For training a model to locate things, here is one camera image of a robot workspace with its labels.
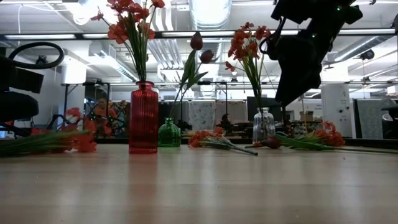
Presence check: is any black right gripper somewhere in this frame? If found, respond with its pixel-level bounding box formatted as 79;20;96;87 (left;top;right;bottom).
273;34;331;107

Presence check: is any red artificial flower bunch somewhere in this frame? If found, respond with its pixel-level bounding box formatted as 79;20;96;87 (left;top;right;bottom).
0;107;98;158
90;0;166;83

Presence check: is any clear glass vase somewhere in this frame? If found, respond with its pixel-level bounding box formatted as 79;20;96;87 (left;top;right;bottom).
252;107;276;144

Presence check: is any green glass vase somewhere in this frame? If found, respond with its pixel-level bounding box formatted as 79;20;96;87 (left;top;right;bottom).
157;118;182;148

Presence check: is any red ribbed glass vase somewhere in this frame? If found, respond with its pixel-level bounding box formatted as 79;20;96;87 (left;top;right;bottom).
128;80;159;155

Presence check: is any white column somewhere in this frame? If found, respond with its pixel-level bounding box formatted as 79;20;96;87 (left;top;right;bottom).
321;83;354;138

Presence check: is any large black monitor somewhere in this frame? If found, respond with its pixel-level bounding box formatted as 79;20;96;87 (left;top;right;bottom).
246;96;282;122

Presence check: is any grey partition panel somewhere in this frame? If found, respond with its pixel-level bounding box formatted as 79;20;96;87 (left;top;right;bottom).
354;98;389;140

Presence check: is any dark office chair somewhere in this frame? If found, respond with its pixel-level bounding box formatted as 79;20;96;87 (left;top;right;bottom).
381;105;398;140

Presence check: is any overhead rig crossbar with lights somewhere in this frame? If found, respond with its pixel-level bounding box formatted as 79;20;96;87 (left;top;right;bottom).
0;29;398;40

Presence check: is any colourful patterned panel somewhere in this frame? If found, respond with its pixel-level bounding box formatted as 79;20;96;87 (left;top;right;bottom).
105;100;129;136

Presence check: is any black table edge frame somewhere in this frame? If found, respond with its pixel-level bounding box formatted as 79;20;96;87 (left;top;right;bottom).
93;136;398;149

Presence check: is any silver ceiling duct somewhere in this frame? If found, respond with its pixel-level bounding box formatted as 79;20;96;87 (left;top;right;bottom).
188;0;233;65

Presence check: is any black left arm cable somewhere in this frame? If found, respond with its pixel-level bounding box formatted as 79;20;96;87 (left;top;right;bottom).
7;42;65;70

